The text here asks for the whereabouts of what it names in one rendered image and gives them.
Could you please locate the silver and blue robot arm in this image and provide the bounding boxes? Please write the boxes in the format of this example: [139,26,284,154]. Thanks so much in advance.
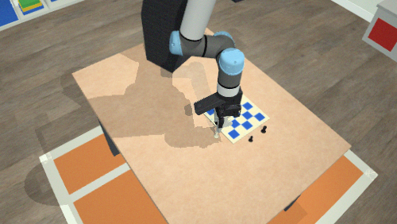
[169,0,245,115]

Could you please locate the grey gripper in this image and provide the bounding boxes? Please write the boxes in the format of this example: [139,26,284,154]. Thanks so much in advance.
[214,86,243,133]

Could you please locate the blue and cream chessboard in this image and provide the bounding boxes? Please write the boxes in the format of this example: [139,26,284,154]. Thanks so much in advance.
[204,95,270,144]

